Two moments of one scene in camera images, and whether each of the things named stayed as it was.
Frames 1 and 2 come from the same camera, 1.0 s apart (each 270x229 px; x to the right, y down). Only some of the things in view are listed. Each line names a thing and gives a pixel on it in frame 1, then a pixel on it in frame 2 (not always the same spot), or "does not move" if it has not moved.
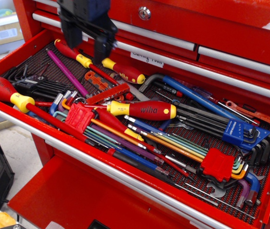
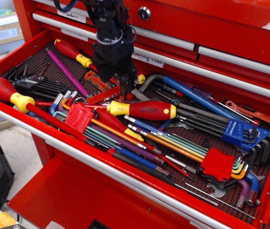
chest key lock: (144, 13) does not move
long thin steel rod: (217, 199) does not move
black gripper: (94, 15) → (117, 57)
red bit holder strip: (118, 89) does not move
